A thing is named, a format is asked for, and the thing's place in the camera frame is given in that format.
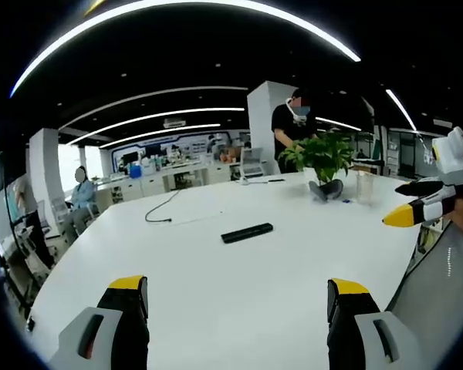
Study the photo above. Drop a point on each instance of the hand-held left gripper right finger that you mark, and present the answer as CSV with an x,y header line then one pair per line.
x,y
347,331

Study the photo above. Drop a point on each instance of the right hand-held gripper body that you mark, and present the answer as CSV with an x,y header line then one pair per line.
x,y
453,158

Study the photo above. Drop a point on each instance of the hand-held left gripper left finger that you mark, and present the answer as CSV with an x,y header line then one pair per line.
x,y
127,331

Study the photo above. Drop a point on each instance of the black remote control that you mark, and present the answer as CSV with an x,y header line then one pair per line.
x,y
247,233

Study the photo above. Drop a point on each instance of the green potted plant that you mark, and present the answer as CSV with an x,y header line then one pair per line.
x,y
324,154

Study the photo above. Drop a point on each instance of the black pen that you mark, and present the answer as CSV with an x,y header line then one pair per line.
x,y
276,180

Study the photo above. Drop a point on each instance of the white counter cabinets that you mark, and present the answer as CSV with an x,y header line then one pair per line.
x,y
169,179

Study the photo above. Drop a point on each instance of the blue box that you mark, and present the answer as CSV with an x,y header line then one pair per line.
x,y
135,171

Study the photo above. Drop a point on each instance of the white office chair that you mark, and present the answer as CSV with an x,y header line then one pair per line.
x,y
251,162

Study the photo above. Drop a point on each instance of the ceiling air vent unit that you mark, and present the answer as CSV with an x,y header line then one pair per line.
x,y
174,123

